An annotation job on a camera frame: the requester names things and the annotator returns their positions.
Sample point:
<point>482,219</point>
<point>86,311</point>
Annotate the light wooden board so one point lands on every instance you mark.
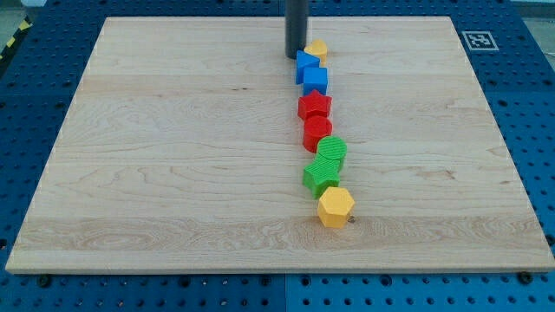
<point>181,152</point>

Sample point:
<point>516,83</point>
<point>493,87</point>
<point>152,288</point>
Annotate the red cylinder block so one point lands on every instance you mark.
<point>315,128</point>

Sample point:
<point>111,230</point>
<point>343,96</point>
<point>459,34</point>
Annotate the white fiducial marker tag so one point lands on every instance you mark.
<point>478,40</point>

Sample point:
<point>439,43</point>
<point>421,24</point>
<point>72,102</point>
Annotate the black bolt front left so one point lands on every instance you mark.
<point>44,281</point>

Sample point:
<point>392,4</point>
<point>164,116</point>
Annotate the yellow hexagon block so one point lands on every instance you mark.
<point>335,207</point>

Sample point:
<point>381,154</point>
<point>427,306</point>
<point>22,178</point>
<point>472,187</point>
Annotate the black bolt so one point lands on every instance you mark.
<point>525,277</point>
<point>44,281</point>

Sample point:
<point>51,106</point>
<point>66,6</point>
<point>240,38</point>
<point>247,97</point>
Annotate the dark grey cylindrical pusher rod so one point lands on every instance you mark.
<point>296,14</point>

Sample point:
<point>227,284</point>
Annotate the black bolt front right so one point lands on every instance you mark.
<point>525,277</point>

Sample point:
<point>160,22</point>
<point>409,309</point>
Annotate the blue cube block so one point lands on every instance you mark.
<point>315,79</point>

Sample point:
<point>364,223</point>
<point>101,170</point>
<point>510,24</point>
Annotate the green star block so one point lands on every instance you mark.
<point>320,174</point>

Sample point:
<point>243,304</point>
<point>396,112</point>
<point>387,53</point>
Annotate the red star block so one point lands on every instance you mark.
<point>314,104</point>

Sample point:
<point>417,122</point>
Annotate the green cylinder block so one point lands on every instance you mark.
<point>332,148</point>

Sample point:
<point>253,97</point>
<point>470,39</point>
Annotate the yellow black hazard tape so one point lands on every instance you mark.
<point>16,39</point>

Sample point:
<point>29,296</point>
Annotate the blue triangle block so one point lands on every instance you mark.
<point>303,61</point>

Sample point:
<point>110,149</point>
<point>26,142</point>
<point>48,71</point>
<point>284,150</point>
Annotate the yellow heart block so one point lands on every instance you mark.
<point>319,49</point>

